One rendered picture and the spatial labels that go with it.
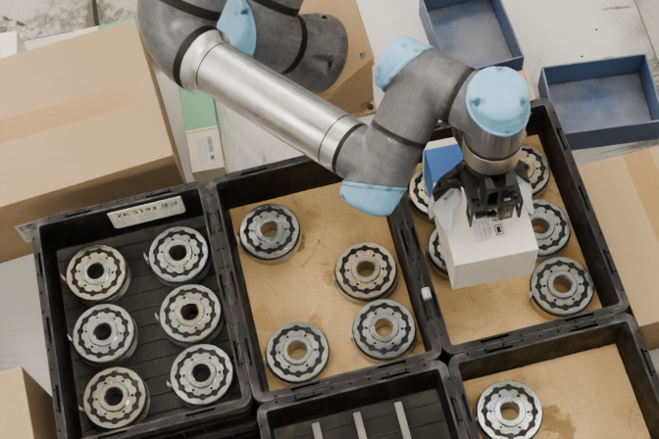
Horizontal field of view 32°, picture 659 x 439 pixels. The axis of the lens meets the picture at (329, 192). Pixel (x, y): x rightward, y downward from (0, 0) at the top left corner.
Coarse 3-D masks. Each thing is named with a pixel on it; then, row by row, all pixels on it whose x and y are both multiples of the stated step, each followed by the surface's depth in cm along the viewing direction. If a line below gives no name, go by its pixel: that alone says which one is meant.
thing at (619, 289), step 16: (448, 128) 192; (560, 128) 190; (560, 144) 189; (576, 176) 186; (400, 208) 185; (592, 208) 183; (592, 224) 182; (416, 240) 184; (416, 256) 181; (608, 256) 179; (608, 272) 178; (432, 288) 179; (624, 288) 177; (432, 304) 177; (624, 304) 176; (560, 320) 175; (576, 320) 175; (448, 336) 175; (496, 336) 174; (512, 336) 174; (448, 352) 174; (464, 352) 174
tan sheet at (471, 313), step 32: (544, 192) 196; (416, 224) 195; (576, 256) 190; (448, 288) 189; (480, 288) 189; (512, 288) 188; (448, 320) 187; (480, 320) 186; (512, 320) 186; (544, 320) 186
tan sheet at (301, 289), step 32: (320, 192) 198; (320, 224) 196; (352, 224) 195; (384, 224) 195; (320, 256) 193; (256, 288) 191; (288, 288) 191; (320, 288) 190; (256, 320) 189; (288, 320) 188; (320, 320) 188; (352, 320) 188; (416, 320) 187; (352, 352) 185; (416, 352) 185
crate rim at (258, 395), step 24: (264, 168) 190; (216, 192) 188; (216, 216) 187; (408, 240) 182; (408, 264) 181; (240, 312) 179; (240, 336) 177; (432, 336) 175; (408, 360) 174; (432, 360) 174
